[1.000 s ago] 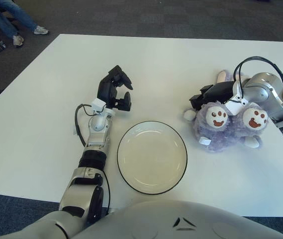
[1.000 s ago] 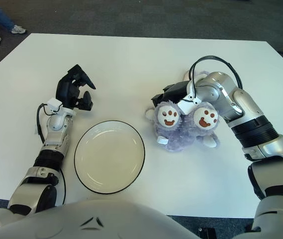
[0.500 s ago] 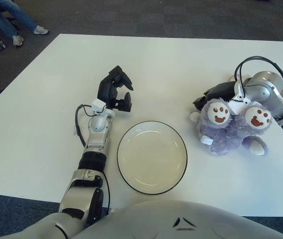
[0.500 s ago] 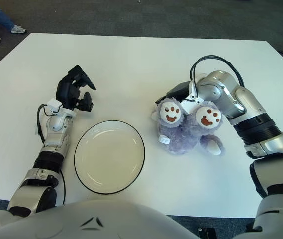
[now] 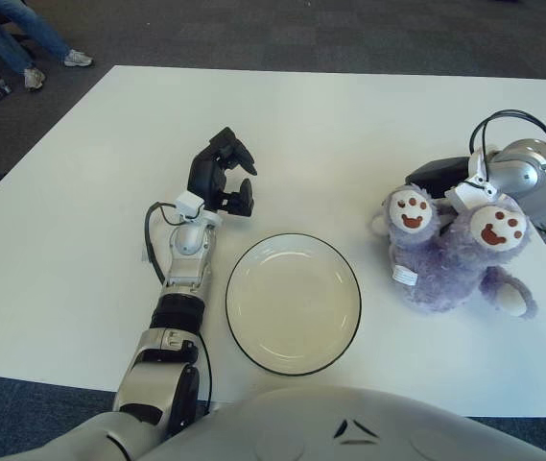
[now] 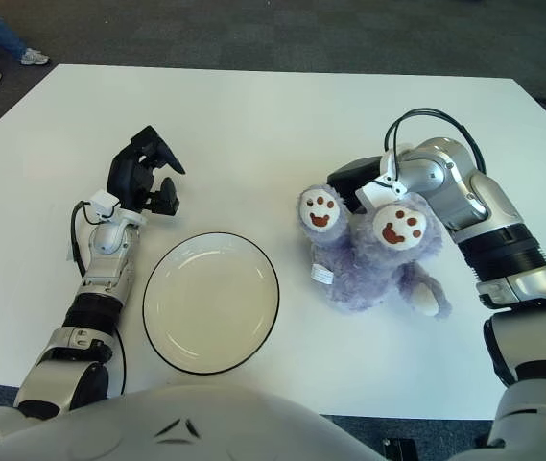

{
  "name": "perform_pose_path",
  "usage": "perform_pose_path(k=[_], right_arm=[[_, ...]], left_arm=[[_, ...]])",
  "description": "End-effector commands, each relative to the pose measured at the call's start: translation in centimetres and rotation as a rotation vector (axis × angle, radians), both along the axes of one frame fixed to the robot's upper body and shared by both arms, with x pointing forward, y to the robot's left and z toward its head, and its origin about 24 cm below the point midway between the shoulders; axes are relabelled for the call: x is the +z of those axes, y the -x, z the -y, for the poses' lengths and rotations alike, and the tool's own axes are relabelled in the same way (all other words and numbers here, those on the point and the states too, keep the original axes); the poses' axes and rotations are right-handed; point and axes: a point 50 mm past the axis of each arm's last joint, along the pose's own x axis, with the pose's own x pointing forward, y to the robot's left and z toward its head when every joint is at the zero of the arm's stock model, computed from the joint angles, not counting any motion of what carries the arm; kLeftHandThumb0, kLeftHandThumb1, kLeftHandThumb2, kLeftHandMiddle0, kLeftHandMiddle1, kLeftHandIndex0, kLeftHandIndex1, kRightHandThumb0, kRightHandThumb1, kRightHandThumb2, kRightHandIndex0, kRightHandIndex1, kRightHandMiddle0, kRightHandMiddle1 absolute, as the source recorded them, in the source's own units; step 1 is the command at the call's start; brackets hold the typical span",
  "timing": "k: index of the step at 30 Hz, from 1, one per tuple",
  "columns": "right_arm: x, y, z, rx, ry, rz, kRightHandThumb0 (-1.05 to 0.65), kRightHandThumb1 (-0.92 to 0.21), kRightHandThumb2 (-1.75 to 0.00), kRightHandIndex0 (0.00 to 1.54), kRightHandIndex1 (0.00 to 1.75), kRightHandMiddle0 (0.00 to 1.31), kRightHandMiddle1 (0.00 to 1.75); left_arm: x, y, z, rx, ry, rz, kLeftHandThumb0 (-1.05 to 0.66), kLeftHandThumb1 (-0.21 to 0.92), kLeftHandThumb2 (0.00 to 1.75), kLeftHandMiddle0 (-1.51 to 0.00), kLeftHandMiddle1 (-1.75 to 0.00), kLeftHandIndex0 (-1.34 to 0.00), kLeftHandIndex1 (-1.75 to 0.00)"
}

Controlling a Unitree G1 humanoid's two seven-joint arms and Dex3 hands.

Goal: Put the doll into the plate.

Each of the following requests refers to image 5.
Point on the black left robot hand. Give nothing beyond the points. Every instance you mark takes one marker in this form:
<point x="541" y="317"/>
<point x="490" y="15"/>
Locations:
<point x="207" y="175"/>

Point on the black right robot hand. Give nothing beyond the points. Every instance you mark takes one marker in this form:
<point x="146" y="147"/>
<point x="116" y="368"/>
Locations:
<point x="440" y="175"/>

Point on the purple plush bunny doll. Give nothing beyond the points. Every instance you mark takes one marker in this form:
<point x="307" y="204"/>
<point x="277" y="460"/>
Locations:
<point x="445" y="269"/>

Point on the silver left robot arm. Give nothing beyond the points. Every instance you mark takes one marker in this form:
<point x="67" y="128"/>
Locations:
<point x="186" y="269"/>

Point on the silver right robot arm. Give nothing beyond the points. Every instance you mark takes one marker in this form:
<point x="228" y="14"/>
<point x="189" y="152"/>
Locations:
<point x="531" y="177"/>

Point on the white plate with black rim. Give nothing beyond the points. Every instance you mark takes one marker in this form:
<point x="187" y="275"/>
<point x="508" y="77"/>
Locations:
<point x="294" y="302"/>

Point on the white right wrist connector box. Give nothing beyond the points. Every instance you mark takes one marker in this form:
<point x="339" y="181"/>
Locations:
<point x="464" y="197"/>

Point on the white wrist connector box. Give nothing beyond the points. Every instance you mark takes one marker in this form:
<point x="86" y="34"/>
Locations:
<point x="464" y="197"/>
<point x="188" y="204"/>

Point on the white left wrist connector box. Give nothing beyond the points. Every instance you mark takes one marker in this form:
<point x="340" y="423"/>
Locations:
<point x="188" y="204"/>

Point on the white sneaker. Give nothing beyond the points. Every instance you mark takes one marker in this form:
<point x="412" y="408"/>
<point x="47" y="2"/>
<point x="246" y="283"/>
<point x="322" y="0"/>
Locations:
<point x="35" y="78"/>
<point x="78" y="58"/>

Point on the silver robot torso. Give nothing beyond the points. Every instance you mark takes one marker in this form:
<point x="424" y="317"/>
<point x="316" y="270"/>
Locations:
<point x="301" y="422"/>

